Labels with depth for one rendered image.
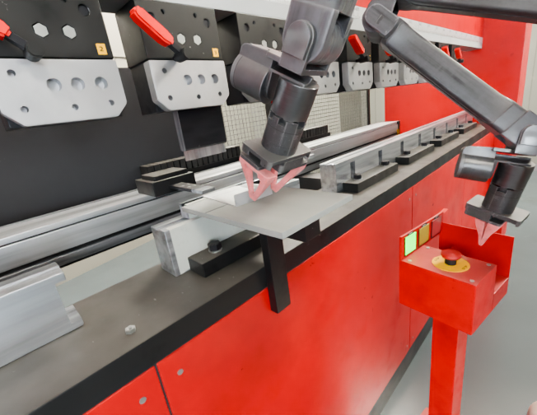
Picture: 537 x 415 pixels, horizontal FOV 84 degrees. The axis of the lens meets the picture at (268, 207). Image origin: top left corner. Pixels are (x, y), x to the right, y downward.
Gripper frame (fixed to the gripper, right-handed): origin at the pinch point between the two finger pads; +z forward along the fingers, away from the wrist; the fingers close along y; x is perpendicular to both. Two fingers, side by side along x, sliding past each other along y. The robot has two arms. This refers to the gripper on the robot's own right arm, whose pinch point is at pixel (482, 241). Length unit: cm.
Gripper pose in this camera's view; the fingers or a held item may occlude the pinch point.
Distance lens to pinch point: 84.9
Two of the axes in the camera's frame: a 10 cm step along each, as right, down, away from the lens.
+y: -6.1, -3.9, 6.8
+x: -7.9, 3.1, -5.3
